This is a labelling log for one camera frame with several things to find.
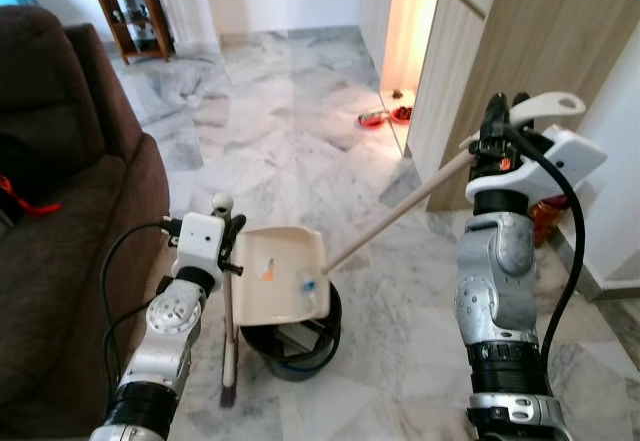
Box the cream long-handled dustpan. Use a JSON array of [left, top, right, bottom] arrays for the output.
[[230, 91, 587, 328]]

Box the wooden-handled white broom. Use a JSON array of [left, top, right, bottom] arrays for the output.
[[212, 194, 244, 409]]

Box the light wood-panel wardrobe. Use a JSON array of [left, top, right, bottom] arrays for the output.
[[358, 0, 640, 214]]

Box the red bottle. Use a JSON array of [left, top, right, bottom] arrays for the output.
[[530, 195, 571, 249]]

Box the black round bin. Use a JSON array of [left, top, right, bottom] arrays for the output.
[[238, 279, 344, 382]]

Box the dark brown sofa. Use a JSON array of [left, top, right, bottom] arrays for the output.
[[0, 5, 173, 414]]

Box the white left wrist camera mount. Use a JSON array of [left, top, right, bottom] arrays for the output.
[[172, 212, 227, 275]]

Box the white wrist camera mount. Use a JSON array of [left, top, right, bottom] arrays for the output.
[[463, 128, 609, 207], [172, 212, 227, 275]]

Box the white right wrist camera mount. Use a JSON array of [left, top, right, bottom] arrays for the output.
[[463, 128, 609, 207]]

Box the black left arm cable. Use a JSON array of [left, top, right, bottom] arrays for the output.
[[97, 219, 181, 412]]

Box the red strap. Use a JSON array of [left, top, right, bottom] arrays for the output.
[[0, 173, 63, 218]]

